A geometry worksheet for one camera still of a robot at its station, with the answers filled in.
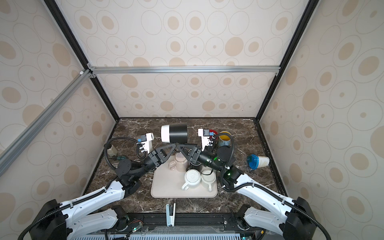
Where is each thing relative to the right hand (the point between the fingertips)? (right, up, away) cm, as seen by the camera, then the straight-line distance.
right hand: (179, 148), depth 60 cm
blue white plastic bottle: (+42, -11, +28) cm, 51 cm away
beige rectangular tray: (-10, -24, +27) cm, 38 cm away
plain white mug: (+13, -19, +19) cm, 30 cm away
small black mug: (+8, -14, +26) cm, 31 cm away
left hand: (0, -1, -4) cm, 4 cm away
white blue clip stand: (-6, -36, +13) cm, 39 cm away
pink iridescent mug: (-2, -12, +25) cm, 28 cm away
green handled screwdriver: (-42, -10, +37) cm, 57 cm away
